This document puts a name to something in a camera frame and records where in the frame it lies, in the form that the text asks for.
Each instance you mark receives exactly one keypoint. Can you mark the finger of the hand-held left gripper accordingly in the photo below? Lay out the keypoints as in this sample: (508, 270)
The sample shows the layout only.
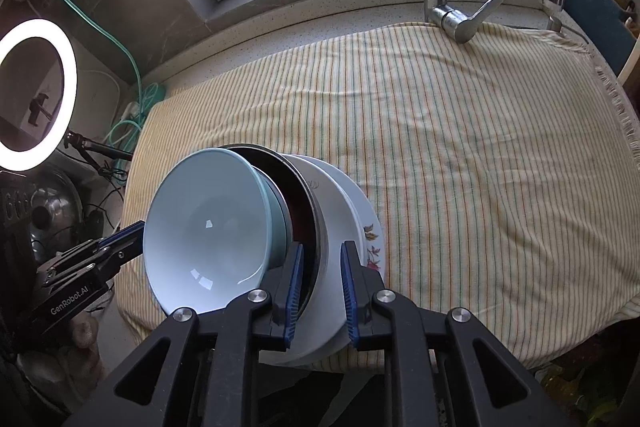
(122, 257)
(120, 237)

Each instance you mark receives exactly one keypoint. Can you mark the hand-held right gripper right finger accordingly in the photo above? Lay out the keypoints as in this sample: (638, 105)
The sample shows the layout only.
(350, 292)

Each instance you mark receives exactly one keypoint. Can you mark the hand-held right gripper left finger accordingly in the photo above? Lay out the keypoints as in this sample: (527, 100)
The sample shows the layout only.
(295, 292)

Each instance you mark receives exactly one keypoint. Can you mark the white plate with leaf print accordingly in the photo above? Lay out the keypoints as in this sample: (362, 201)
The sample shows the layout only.
(325, 322)

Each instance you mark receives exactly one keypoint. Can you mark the plain steel bowl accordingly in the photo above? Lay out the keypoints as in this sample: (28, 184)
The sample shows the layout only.
(324, 252)

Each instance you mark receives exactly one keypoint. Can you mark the large floral plate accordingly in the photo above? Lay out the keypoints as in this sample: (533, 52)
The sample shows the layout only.
(372, 247)

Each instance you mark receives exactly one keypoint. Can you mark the light blue bowl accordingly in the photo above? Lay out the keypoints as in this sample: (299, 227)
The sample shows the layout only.
(210, 227)

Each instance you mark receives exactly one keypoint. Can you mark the person's left hand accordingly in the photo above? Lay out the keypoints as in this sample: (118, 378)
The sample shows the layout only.
(85, 332)

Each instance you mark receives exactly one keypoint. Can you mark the black tripod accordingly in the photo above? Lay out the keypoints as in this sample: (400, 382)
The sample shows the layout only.
(100, 149)

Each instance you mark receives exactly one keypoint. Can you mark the yellow striped cloth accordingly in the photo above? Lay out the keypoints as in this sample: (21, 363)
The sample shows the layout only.
(475, 182)

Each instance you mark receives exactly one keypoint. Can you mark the dark blue board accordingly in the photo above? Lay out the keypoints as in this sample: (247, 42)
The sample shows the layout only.
(590, 7)

